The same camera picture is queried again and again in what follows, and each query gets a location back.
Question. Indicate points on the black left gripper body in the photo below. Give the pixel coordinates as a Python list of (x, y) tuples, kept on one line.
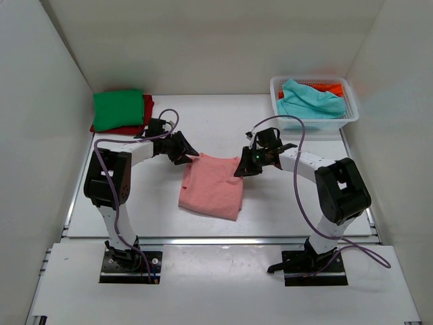
[(172, 147)]

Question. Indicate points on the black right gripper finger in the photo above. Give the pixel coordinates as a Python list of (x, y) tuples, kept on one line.
[(252, 171), (246, 166)]

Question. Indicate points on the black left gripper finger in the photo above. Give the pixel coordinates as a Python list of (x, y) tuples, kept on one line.
[(184, 146), (182, 159)]

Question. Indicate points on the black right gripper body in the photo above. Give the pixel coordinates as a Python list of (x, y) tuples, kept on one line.
[(260, 158)]

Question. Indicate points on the pink t-shirt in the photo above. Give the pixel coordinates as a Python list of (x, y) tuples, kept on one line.
[(210, 188)]

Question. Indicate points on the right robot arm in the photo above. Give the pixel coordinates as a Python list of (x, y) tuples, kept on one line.
[(342, 193)]

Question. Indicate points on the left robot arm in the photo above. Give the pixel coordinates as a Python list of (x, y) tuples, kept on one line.
[(109, 175)]

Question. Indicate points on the white plastic basket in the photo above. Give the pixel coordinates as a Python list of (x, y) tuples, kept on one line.
[(314, 124)]

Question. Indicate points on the red folded t-shirt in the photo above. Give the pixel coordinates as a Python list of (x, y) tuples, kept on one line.
[(148, 109)]

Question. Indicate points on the teal t-shirt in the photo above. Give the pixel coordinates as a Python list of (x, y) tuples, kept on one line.
[(305, 108)]

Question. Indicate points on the green folded t-shirt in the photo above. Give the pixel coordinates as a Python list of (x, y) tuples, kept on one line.
[(116, 109)]

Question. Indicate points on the orange t-shirt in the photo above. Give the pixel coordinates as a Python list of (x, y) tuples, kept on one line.
[(317, 92)]

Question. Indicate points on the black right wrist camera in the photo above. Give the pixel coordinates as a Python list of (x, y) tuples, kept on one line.
[(267, 140)]

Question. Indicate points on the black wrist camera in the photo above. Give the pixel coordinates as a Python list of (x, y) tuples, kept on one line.
[(155, 127), (267, 140)]

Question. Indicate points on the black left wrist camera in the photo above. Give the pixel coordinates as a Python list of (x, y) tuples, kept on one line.
[(155, 127)]

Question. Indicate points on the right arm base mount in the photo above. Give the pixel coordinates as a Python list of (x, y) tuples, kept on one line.
[(307, 268)]

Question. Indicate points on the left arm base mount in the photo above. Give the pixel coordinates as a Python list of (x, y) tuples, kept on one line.
[(130, 267)]

